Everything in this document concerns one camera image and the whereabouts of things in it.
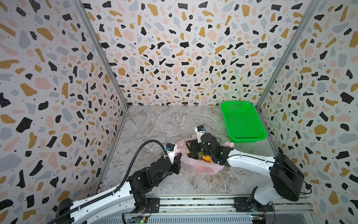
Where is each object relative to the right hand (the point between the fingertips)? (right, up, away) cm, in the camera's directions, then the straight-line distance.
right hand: (189, 141), depth 82 cm
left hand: (-3, -5, -10) cm, 12 cm away
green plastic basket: (+43, +10, +30) cm, 53 cm away
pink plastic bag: (+4, -14, -3) cm, 15 cm away
